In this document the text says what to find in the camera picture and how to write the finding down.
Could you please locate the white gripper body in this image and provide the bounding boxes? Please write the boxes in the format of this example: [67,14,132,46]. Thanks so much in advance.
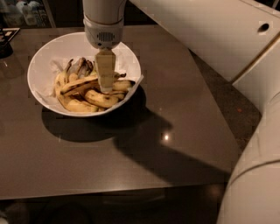
[83,17,123,49]

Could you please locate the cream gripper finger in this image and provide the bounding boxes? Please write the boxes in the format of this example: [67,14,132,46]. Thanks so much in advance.
[94,49,116,93]

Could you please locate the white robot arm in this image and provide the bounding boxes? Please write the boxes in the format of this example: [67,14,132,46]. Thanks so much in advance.
[82,0,280,224]

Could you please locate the white bowl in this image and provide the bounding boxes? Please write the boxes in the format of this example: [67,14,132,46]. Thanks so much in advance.
[27,32,144,117]

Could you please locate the white paper liner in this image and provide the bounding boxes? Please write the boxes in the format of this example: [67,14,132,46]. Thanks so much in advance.
[27,53,143,117]

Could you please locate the shelf with bottles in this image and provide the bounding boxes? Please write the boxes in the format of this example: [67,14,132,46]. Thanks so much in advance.
[0,0,55,28]

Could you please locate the black object on table corner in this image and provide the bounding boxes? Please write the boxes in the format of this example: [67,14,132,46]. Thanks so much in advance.
[0,28,20,59]

